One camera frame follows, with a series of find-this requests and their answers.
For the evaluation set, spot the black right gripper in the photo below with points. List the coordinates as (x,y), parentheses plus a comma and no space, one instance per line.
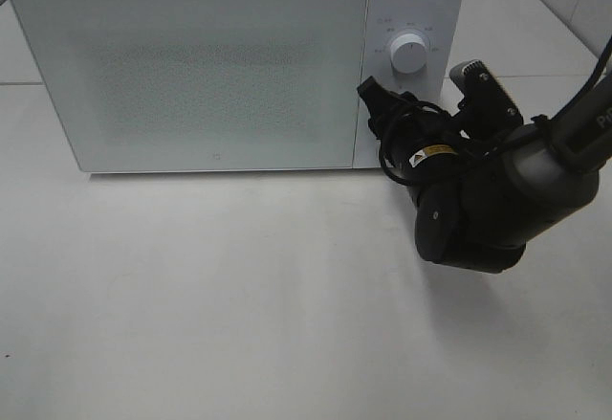
(404,118)

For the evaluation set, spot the white microwave door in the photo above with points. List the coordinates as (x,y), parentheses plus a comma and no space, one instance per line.
(193,85)

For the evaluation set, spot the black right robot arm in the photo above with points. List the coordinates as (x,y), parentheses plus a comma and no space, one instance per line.
(483,181)

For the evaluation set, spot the upper white power knob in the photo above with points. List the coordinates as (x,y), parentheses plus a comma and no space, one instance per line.
(408,52)

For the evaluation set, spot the white microwave oven body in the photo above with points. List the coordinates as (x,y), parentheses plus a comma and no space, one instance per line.
(152,86)

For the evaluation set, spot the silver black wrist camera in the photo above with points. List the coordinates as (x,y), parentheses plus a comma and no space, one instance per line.
(486,104)

